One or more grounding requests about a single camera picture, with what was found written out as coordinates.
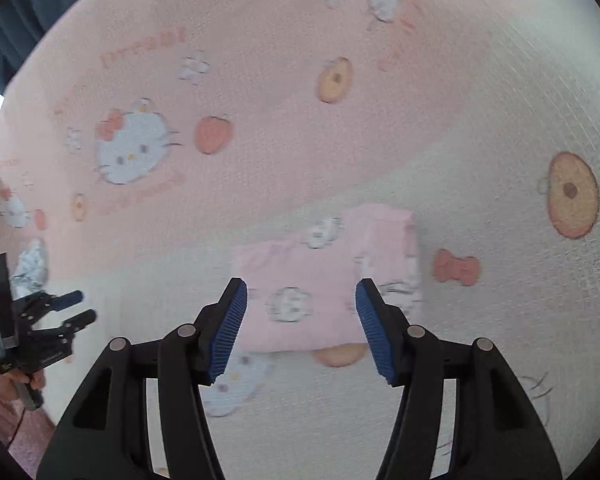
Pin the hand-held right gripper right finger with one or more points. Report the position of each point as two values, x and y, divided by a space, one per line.
376 330

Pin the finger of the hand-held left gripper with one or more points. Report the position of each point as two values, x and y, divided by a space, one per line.
82 319
65 300

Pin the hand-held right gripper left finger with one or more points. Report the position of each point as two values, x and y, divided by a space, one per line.
227 330

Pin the pink printed pajama pants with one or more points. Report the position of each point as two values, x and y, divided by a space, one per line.
325 270

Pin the person's left forearm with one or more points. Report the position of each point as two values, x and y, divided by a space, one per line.
10 435

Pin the pink cream printed blanket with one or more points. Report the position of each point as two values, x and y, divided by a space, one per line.
380 135

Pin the dark curtain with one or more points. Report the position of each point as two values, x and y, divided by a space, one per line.
25 15

